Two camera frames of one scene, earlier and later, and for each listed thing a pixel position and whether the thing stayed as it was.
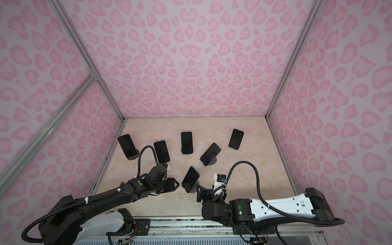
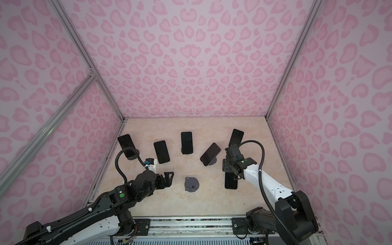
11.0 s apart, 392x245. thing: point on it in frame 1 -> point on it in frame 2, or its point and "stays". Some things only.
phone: x=210 y=154 stays
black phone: x=190 y=179 -> x=229 y=182
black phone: x=187 y=142 stays
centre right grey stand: x=213 y=162 stays
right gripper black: x=207 y=194 -> x=225 y=164
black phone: x=236 y=139 stays
